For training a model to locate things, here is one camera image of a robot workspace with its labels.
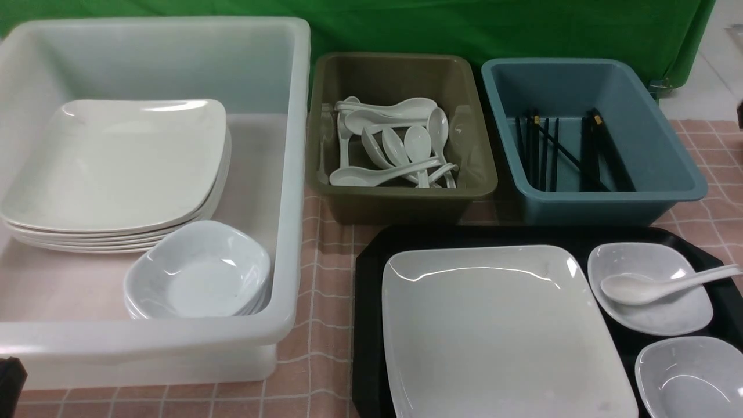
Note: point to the large white square plate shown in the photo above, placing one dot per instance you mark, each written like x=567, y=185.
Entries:
x=511, y=331

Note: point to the white soup spoon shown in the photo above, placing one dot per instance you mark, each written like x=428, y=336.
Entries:
x=634, y=290

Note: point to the white bowl tray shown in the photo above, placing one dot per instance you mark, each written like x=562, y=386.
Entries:
x=690, y=376
x=676, y=315

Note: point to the white spoon long front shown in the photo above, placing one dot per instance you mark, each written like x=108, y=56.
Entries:
x=354, y=176

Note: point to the white spoon middle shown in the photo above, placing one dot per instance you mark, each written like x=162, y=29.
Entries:
x=417, y=144

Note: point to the white spoon top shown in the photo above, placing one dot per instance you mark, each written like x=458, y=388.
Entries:
x=412, y=108

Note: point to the white spoon right upright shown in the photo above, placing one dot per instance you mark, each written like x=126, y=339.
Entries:
x=438, y=128

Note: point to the olive green plastic bin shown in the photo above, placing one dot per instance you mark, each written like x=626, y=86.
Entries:
x=386, y=79

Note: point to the stack of white bowls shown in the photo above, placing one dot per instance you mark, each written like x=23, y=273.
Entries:
x=205, y=269

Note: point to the pink checked tablecloth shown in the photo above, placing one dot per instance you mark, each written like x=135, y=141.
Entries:
x=312, y=378

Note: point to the black serving tray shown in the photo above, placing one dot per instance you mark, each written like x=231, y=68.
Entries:
x=369, y=379

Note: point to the black chopstick diagonal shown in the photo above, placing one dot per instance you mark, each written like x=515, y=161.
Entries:
x=544, y=131

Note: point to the black chopsticks right bundle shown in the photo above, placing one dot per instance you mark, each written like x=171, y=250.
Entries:
x=597, y=145

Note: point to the stack of white plates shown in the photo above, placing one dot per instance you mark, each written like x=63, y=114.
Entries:
x=118, y=176

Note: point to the blue plastic bin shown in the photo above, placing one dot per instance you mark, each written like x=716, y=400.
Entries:
x=560, y=92

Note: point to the large translucent white tub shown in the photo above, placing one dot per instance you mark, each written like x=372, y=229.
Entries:
x=62, y=313

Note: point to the green backdrop cloth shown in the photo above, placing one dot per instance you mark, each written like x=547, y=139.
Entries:
x=657, y=39

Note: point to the dark object bottom left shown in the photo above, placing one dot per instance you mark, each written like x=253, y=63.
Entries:
x=13, y=378

